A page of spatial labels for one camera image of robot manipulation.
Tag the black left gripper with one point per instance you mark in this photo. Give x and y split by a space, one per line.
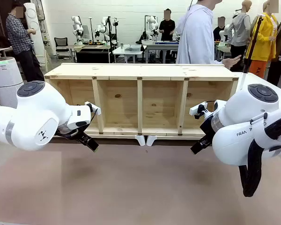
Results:
72 134

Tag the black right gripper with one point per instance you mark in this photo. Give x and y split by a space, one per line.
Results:
207 129

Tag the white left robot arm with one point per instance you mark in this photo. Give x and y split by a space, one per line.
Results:
37 112

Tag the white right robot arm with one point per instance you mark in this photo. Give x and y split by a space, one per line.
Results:
238 110

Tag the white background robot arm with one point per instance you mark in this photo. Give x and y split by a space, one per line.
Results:
77 28
102 27
224 35
152 25

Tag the person's right hand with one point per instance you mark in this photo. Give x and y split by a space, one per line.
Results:
230 62

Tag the wooden four-compartment shelf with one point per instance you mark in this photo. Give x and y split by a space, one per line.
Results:
140 70

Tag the wood-topped work table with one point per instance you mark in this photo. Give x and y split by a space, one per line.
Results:
93 47

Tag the white work table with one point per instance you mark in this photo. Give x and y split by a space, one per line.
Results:
128 50

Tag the black office chair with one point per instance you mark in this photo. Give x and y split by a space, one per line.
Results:
61 43

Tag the white cylindrical air purifier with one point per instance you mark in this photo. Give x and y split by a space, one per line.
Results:
4 77

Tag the black light stand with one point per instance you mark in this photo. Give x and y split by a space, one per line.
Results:
110 37

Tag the long grey work table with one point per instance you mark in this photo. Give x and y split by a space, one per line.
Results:
161 45

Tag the person in white hoodie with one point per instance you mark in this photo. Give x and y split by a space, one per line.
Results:
196 35

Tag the thin grey pole stand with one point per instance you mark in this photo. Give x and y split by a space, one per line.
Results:
90 30

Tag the black slanted pole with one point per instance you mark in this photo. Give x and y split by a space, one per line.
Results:
253 44

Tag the tall white air conditioner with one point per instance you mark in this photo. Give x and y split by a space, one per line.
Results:
38 39

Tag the person in black sweater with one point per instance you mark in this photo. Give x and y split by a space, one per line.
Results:
219 30

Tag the mannequin in grey hoodie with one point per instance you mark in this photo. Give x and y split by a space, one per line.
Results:
241 30

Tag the person in black t-shirt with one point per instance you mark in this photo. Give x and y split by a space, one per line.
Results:
166 29

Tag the mannequin in yellow jacket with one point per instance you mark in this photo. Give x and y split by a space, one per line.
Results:
264 39

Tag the person in plaid shirt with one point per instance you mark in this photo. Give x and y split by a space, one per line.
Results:
17 35

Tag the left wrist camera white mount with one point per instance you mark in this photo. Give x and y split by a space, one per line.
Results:
94 108

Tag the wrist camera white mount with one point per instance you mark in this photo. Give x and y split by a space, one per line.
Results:
94 108
197 108

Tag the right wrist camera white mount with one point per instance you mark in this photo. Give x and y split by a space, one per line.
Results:
197 108

